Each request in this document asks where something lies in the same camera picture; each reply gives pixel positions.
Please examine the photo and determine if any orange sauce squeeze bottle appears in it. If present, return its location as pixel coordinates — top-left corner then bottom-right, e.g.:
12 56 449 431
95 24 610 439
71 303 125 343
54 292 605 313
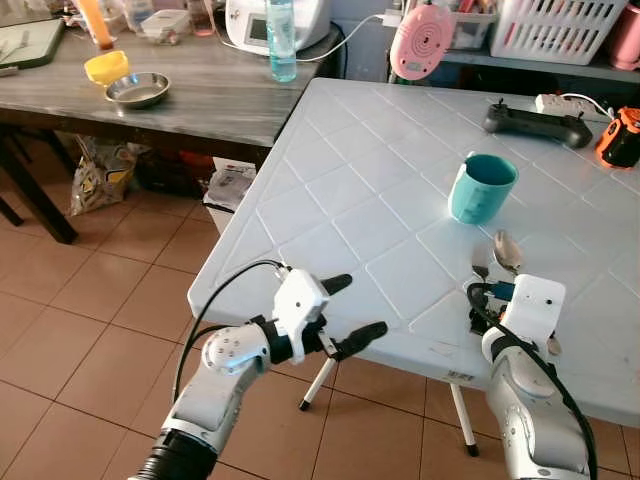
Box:
74 0 117 51

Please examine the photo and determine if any white kitchen cooking appliance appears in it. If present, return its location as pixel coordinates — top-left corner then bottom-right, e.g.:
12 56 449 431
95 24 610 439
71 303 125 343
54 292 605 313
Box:
224 0 334 57

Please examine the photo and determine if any steel spoon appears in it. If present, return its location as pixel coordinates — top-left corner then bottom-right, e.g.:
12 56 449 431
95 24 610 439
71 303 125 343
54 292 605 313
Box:
493 229 563 358

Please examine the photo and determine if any small clear lidded container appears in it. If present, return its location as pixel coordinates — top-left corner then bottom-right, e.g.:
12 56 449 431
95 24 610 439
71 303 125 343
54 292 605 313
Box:
140 9 194 47

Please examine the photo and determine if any white power cable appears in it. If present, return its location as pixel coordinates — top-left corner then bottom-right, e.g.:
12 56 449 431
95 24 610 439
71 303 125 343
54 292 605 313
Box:
318 12 403 53

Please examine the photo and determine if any green rimmed cutting board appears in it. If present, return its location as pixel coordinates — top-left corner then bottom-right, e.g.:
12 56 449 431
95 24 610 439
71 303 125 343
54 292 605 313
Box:
0 17 67 71

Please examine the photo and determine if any round steel plate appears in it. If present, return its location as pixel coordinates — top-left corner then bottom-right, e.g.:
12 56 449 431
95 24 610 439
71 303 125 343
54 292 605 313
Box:
104 71 172 110

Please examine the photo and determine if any white plastic basket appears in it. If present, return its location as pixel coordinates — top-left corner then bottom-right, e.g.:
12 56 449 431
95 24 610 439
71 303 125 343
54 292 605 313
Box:
489 0 630 67

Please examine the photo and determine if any pink plastic basket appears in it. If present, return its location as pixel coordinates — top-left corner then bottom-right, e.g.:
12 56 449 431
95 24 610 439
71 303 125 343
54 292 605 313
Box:
608 3 640 71

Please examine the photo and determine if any yellow plastic bowl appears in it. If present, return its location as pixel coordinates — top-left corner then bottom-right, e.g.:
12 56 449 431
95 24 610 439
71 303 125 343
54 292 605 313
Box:
83 49 132 87

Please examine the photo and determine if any printed plastic bag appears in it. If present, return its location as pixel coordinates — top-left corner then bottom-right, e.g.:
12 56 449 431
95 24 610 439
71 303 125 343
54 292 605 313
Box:
67 136 138 217

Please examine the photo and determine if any orange and black device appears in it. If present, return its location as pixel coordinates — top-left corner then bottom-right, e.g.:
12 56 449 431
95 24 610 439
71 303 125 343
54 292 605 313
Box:
595 106 640 170

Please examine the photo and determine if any teal plastic cup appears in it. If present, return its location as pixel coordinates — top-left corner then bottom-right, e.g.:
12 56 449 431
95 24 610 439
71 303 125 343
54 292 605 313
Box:
447 152 520 227

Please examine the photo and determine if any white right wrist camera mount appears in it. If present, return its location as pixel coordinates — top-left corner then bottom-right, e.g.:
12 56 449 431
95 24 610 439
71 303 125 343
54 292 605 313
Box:
500 274 568 347

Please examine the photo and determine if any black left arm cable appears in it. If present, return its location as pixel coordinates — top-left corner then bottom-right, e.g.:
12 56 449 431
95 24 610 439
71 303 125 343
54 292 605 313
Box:
172 260 291 401

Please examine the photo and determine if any clear teal water bottle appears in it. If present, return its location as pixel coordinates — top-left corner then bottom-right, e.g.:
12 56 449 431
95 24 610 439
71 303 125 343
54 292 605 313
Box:
264 0 300 84

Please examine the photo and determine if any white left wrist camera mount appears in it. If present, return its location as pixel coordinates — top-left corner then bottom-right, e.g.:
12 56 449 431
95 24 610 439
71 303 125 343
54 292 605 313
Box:
270 267 332 338

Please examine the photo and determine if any black handheld controller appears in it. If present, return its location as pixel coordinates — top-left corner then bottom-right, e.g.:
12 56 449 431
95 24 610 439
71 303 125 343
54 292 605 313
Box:
483 100 594 150

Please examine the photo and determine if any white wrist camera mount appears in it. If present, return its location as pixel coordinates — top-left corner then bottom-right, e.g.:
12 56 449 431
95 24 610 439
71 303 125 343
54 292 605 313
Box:
500 274 568 347
270 267 332 338

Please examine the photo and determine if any white power strip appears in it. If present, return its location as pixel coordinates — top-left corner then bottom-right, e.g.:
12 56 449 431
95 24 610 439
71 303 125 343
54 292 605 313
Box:
534 93 613 121

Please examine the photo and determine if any pink round appliance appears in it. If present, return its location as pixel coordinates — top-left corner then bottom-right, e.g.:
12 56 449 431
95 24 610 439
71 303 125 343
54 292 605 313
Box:
389 3 457 82

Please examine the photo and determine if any white plastic box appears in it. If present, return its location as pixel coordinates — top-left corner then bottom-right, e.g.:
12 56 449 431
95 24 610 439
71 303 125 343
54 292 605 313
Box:
204 157 260 237

